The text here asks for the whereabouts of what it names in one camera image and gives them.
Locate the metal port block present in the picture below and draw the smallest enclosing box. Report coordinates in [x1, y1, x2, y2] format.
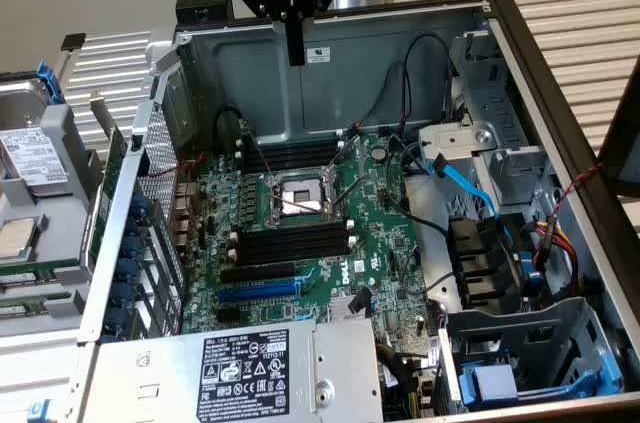
[169, 181, 194, 250]

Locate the silver power supply unit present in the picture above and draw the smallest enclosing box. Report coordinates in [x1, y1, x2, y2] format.
[79, 317, 386, 423]

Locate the grey disk bay cage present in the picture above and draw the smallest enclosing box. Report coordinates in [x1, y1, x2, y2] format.
[439, 295, 626, 414]

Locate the silver CPU chip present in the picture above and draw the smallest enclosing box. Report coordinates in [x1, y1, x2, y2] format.
[0, 216, 39, 262]

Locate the open metal PC case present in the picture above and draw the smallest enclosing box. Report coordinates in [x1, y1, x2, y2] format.
[77, 0, 640, 423]

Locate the black yellow wire bundle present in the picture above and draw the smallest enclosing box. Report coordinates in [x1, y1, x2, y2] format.
[374, 340, 427, 423]

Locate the short black looped wire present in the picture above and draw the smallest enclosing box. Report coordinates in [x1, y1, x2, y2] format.
[213, 105, 247, 154]

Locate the bare silver hard disk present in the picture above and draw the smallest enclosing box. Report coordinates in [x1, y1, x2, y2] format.
[0, 78, 52, 131]

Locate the dark brown monitor edge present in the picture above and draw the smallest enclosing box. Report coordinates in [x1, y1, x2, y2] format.
[597, 57, 640, 199]

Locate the silver chipset heatsink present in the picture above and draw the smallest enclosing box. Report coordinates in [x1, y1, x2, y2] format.
[327, 295, 374, 324]

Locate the green motherboard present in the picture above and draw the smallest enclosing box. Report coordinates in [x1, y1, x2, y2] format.
[179, 130, 441, 339]

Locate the blue flat disk wire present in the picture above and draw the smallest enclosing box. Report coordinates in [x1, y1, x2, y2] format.
[430, 152, 501, 218]

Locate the blue expansion slot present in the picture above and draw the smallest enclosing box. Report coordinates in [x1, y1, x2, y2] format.
[217, 279, 301, 303]

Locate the long black expansion slot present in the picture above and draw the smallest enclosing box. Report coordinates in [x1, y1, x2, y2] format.
[219, 262, 297, 285]

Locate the black box device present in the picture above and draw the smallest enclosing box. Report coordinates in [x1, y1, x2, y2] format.
[175, 0, 234, 27]

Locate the hard disk with white label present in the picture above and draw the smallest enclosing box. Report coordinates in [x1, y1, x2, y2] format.
[0, 125, 71, 197]

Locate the silver aluminium block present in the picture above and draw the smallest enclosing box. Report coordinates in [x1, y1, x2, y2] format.
[144, 27, 180, 77]

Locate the bare metal disk bay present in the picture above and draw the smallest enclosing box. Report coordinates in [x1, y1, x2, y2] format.
[417, 31, 556, 209]

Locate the thick black wire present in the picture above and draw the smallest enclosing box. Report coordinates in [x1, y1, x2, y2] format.
[384, 135, 451, 237]

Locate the blue plastic disk rail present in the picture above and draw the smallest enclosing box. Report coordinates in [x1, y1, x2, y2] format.
[35, 60, 66, 105]

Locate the small blue clip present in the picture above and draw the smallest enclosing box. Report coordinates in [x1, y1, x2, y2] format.
[27, 400, 52, 423]

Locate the CPU socket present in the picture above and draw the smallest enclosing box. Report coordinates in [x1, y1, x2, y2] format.
[269, 175, 344, 224]

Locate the red black twisted wire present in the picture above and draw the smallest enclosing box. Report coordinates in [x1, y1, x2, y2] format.
[549, 162, 606, 218]

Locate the thin black wire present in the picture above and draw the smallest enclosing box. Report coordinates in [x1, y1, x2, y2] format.
[355, 61, 407, 130]

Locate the black fan shroud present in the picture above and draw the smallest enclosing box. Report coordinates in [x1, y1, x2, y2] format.
[446, 215, 526, 315]

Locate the green graphics card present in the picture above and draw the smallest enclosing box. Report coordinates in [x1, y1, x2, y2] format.
[79, 87, 130, 279]

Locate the metal locking lever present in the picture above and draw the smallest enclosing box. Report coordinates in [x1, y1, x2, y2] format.
[239, 120, 275, 177]
[332, 173, 367, 208]

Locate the red yellow power wire bundle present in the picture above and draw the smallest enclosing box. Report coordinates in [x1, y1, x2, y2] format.
[532, 215, 581, 289]

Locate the blue plastic disk bracket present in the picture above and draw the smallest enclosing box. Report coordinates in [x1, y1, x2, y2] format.
[457, 352, 624, 409]

